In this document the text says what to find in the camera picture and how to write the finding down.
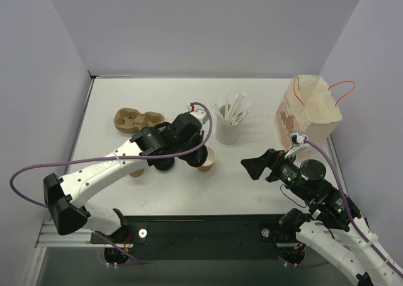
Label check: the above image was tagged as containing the stack of black lids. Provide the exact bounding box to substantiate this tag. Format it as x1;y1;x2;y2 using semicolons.
153;157;175;172

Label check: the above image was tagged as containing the white straw holder cup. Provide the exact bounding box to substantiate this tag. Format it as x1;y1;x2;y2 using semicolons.
215;105;243;145

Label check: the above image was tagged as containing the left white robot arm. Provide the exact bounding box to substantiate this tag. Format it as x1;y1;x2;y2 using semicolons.
43;110;208;243

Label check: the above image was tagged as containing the stack of brown paper cups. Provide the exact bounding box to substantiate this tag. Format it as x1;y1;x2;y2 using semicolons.
130;169;144;178

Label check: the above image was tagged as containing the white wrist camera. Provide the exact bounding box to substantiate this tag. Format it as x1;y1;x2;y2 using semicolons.
187;103;208;125
285;132;310;159

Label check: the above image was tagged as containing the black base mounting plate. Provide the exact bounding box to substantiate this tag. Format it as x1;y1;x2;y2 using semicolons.
89;215;315;268

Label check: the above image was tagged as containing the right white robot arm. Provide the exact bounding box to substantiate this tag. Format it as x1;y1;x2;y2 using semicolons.
241;149;402;285

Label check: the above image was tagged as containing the brown cardboard cup carrier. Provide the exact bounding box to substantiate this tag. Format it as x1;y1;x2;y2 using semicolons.
113;108;165;134

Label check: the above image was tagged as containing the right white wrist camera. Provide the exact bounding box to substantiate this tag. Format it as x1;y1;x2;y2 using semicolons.
285;132;310;159

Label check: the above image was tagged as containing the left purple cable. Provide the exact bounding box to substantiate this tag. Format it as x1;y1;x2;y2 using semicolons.
9;101;213;210

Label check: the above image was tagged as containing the single brown paper cup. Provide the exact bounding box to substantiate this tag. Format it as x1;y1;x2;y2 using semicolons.
197;147;216;172

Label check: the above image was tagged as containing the paper takeout bag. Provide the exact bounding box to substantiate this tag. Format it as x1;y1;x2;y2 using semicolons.
274;75;356;151

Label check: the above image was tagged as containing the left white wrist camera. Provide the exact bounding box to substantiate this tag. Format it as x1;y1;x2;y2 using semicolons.
187;103;208;125

